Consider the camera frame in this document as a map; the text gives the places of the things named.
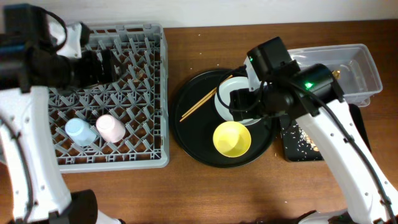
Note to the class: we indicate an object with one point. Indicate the clear plastic bin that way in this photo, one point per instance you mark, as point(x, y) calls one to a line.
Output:
point(359, 77)

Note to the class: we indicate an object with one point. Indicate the yellow bowl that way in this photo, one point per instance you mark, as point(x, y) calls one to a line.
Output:
point(232, 139)

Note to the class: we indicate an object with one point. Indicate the black rectangular tray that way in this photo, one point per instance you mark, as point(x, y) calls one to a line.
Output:
point(297, 150)

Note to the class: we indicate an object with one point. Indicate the grey dishwasher rack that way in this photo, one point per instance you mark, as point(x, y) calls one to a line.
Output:
point(138, 100)

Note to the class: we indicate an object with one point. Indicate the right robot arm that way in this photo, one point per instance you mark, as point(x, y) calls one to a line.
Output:
point(314, 99)

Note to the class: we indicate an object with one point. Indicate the light blue cup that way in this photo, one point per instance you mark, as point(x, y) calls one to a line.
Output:
point(80, 132)

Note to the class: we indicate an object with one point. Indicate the grey plate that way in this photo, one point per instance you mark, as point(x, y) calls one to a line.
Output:
point(226, 87)

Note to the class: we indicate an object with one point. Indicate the food scraps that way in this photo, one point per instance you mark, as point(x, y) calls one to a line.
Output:
point(307, 139)

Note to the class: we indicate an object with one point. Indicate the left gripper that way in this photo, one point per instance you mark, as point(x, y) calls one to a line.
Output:
point(94, 63)

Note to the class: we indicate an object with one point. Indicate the wooden chopstick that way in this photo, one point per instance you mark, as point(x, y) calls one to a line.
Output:
point(198, 104)
point(211, 74)

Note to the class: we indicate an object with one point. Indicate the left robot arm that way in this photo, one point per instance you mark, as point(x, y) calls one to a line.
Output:
point(38, 52)

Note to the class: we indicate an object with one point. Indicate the gold snack wrapper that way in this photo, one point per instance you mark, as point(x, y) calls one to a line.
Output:
point(336, 74)

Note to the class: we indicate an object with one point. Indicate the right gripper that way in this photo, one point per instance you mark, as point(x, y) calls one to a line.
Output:
point(240, 99)

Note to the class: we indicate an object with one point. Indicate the pink cup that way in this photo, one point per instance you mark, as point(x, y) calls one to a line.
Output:
point(111, 129)

